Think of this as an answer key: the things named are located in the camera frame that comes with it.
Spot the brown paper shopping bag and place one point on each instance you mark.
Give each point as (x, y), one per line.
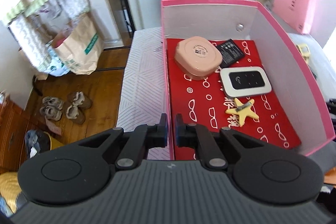
(79, 46)

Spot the black phone battery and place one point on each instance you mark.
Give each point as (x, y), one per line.
(230, 53)

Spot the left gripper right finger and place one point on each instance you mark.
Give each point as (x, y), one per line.
(199, 138)

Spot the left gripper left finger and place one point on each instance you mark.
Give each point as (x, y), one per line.
(135, 145)

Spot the brown fuzzy boot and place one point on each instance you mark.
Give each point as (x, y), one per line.
(74, 114)
(80, 99)

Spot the white black pocket router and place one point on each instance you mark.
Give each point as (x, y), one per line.
(244, 82)

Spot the red patterned box liner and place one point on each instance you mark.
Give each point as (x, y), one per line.
(204, 102)

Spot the white patterned table cloth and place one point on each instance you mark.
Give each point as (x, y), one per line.
(143, 94)

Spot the pink square compact case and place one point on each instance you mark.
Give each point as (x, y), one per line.
(197, 57)

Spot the cream plastic clip holder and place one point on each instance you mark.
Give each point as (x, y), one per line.
(304, 51)

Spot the pink storage box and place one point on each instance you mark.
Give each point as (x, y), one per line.
(289, 75)

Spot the yellow star hair clip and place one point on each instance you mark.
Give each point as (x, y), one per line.
(243, 110)

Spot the grey fuzzy shoe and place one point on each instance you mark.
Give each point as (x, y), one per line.
(54, 102)
(50, 113)

